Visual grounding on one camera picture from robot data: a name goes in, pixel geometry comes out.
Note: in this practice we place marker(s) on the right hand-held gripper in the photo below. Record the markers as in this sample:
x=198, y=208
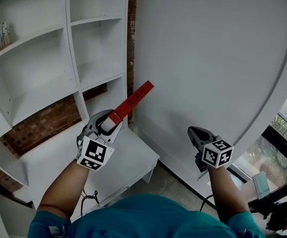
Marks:
x=216, y=154

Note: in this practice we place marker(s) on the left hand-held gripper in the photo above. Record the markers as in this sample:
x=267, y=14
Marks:
x=95, y=152

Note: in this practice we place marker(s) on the red book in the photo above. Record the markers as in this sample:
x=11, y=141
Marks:
x=133, y=100

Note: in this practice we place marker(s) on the white shelf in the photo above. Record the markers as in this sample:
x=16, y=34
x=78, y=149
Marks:
x=39, y=66

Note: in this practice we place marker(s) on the person's left forearm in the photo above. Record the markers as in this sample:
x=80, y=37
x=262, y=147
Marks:
x=64, y=190

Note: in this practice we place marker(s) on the person's right forearm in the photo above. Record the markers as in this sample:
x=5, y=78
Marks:
x=226, y=195

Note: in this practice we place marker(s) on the pale grey box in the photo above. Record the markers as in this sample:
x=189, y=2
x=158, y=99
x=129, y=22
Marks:
x=261, y=185

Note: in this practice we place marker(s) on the teal shirt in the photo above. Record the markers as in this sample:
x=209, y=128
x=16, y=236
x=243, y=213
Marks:
x=146, y=217

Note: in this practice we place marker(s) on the black bag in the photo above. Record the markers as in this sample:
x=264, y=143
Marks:
x=280, y=214

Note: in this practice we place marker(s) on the black window frame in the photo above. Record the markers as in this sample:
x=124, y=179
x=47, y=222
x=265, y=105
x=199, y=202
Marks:
x=280, y=142

